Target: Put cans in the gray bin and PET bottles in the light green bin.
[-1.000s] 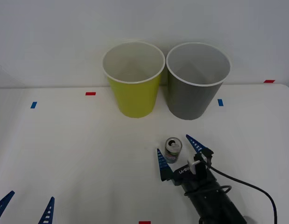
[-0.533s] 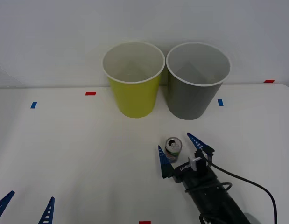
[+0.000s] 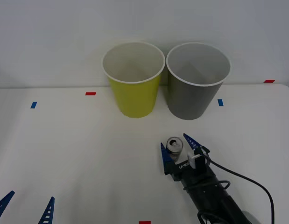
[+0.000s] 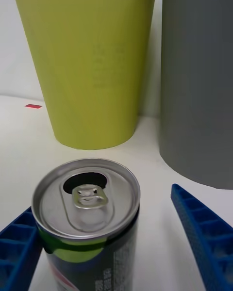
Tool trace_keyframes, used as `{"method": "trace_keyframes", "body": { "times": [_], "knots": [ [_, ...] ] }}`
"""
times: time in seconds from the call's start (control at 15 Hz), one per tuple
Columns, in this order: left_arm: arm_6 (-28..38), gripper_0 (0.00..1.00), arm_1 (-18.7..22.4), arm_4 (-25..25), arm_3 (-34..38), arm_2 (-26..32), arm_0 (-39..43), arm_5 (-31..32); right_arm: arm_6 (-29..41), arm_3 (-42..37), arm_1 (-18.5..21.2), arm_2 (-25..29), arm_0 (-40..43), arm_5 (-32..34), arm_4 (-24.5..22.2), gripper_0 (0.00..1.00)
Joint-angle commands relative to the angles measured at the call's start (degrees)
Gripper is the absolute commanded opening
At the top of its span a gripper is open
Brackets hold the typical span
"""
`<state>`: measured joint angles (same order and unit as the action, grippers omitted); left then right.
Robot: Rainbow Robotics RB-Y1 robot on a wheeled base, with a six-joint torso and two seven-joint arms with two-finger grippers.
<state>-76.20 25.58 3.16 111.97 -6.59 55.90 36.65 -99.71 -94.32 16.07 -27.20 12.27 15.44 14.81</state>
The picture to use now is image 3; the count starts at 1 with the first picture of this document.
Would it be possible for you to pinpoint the grey plastic waste bin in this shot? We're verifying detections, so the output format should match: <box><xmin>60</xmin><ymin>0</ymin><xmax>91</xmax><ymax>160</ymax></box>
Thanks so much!
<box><xmin>165</xmin><ymin>42</ymin><xmax>231</xmax><ymax>121</ymax></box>

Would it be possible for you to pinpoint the grey drink can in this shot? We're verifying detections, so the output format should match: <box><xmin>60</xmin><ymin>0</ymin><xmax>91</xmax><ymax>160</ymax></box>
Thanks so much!
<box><xmin>166</xmin><ymin>136</ymin><xmax>184</xmax><ymax>162</ymax></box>

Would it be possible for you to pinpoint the yellow-green plastic waste bin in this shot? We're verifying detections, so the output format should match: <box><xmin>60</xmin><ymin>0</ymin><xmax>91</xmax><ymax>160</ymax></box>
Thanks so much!
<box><xmin>102</xmin><ymin>41</ymin><xmax>166</xmax><ymax>119</ymax></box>

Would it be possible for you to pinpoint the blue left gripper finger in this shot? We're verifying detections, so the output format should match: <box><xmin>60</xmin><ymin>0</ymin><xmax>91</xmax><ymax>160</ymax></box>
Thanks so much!
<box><xmin>0</xmin><ymin>190</ymin><xmax>15</xmax><ymax>220</ymax></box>
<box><xmin>37</xmin><ymin>196</ymin><xmax>56</xmax><ymax>224</ymax></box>

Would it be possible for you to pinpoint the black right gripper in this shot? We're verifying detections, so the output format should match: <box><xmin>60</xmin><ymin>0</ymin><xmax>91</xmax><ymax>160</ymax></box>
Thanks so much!
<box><xmin>160</xmin><ymin>133</ymin><xmax>219</xmax><ymax>190</ymax></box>

